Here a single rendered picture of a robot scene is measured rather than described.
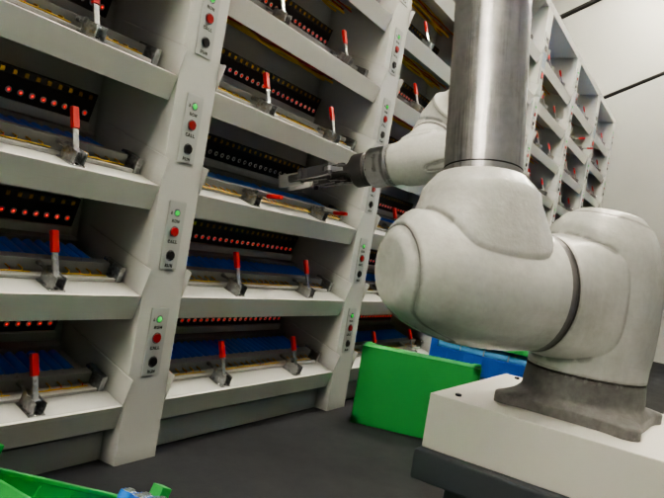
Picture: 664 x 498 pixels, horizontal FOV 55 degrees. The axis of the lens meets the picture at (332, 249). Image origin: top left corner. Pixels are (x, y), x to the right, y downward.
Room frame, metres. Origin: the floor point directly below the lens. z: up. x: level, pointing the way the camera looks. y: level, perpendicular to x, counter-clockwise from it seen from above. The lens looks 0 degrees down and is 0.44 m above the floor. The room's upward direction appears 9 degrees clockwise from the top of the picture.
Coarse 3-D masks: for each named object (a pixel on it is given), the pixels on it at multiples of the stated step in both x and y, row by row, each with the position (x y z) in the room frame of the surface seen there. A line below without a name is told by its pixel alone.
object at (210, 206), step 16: (208, 160) 1.42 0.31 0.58; (256, 176) 1.57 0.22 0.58; (208, 192) 1.24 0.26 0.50; (320, 192) 1.75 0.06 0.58; (208, 208) 1.21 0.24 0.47; (224, 208) 1.24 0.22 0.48; (240, 208) 1.28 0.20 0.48; (256, 208) 1.32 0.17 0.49; (272, 208) 1.39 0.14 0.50; (336, 208) 1.70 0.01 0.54; (352, 208) 1.69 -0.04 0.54; (240, 224) 1.30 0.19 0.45; (256, 224) 1.34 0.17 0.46; (272, 224) 1.38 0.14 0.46; (288, 224) 1.43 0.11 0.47; (304, 224) 1.48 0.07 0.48; (320, 224) 1.54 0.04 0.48; (336, 224) 1.60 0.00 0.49; (352, 224) 1.69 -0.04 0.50; (336, 240) 1.63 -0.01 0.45
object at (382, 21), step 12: (324, 0) 1.65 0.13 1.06; (336, 0) 1.66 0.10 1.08; (348, 0) 1.52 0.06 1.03; (360, 0) 1.55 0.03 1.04; (372, 0) 1.59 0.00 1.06; (384, 0) 1.70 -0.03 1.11; (396, 0) 1.68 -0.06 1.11; (372, 12) 1.61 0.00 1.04; (384, 12) 1.65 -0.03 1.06; (384, 24) 1.67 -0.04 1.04
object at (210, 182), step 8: (208, 176) 1.27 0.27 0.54; (208, 184) 1.26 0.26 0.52; (216, 184) 1.28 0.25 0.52; (224, 184) 1.30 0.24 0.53; (232, 184) 1.31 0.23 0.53; (224, 192) 1.28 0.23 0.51; (232, 192) 1.32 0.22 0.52; (240, 192) 1.34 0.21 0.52; (264, 192) 1.41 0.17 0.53; (264, 200) 1.42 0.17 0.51; (272, 200) 1.44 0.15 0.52; (280, 200) 1.46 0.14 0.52; (288, 200) 1.49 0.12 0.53; (296, 200) 1.53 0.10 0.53; (296, 208) 1.50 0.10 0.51; (304, 208) 1.55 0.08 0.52; (328, 208) 1.64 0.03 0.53; (336, 216) 1.67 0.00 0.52
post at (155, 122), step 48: (144, 0) 1.15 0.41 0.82; (192, 0) 1.09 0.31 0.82; (192, 48) 1.11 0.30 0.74; (144, 96) 1.13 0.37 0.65; (192, 192) 1.15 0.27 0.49; (144, 240) 1.10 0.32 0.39; (96, 336) 1.14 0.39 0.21; (144, 336) 1.11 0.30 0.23; (144, 384) 1.12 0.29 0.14; (144, 432) 1.14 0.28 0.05
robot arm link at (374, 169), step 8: (368, 152) 1.35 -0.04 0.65; (376, 152) 1.34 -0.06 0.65; (384, 152) 1.33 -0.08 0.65; (368, 160) 1.35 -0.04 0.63; (376, 160) 1.33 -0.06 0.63; (384, 160) 1.32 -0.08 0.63; (368, 168) 1.34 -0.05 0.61; (376, 168) 1.33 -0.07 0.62; (384, 168) 1.32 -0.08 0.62; (368, 176) 1.35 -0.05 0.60; (376, 176) 1.34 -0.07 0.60; (384, 176) 1.33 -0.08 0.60; (376, 184) 1.36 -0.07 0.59; (384, 184) 1.35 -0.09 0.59; (392, 184) 1.35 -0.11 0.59
